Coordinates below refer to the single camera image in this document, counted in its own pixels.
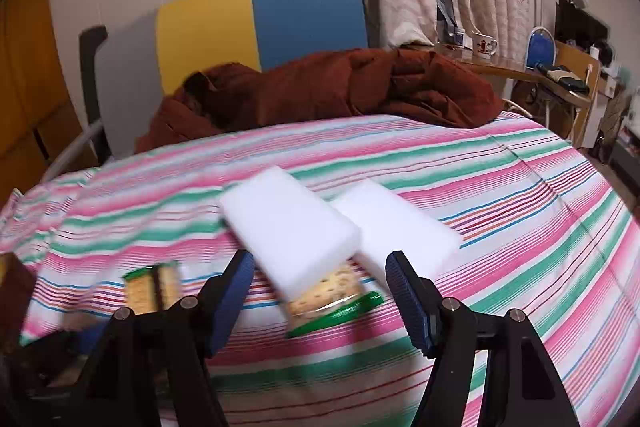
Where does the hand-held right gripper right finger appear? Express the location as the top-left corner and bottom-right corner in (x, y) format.
(385, 249), (581, 427)

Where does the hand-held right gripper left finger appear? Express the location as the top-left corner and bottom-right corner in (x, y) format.
(72, 249), (257, 427)

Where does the green cracker packet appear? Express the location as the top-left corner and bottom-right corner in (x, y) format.
(122, 259), (182, 315)
(285, 259), (386, 340)

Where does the white sponge block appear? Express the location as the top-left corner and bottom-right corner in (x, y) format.
(330, 178), (462, 288)
(219, 167), (363, 305)

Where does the pink green striped sheet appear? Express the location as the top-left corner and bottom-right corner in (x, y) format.
(0, 112), (640, 427)

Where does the grey chair armrest tube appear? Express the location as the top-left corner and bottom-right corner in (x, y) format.
(40, 124), (103, 182)

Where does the brown crumpled cloth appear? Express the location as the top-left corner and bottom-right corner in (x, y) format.
(135, 47), (506, 155)

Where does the wooden side table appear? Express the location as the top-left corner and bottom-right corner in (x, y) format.
(435, 44), (593, 110)

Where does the white printed mug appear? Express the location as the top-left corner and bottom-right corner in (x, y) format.
(471, 33), (499, 56)

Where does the dark folded cloth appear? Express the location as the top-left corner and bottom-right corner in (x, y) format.
(535, 63), (591, 92)

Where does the grey yellow blue chair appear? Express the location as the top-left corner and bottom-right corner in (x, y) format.
(95, 0), (370, 158)

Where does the blue metal chair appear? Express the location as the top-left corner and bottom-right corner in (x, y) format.
(525, 27), (556, 70)

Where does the wooden wardrobe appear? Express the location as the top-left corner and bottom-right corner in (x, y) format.
(0, 0), (96, 192)

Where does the black television screen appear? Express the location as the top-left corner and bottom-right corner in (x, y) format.
(555, 0), (610, 52)

